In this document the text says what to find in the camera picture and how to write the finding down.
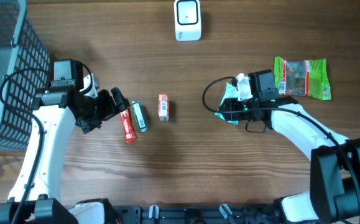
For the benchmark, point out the green snack bag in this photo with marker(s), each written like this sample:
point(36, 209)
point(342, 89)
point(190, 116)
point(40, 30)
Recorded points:
point(302, 78)

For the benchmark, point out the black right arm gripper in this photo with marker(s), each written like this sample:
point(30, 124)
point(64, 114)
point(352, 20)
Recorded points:
point(228, 109)

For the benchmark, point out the red candy bar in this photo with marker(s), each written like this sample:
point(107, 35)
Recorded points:
point(127, 126)

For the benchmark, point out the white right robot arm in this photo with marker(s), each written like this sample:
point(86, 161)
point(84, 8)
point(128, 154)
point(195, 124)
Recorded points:
point(334, 193)

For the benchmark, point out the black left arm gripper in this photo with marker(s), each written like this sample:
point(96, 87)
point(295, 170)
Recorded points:
point(104, 106)

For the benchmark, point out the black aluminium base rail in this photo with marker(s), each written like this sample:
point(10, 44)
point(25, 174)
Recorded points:
point(259, 213)

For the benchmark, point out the small orange white box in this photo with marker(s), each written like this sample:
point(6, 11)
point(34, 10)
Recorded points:
point(163, 107)

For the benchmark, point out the white barcode scanner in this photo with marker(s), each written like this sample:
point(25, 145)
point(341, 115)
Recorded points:
point(187, 17)

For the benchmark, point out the teal tissue pack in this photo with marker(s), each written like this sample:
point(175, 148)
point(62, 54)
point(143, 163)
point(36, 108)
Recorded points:
point(230, 92)

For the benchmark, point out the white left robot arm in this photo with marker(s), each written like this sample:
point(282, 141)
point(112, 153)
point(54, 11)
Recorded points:
point(35, 198)

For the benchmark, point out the dark green gum pack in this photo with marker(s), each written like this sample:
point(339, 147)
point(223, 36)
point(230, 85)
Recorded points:
point(140, 119)

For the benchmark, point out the dark grey mesh basket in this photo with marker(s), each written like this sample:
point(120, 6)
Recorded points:
point(24, 59)

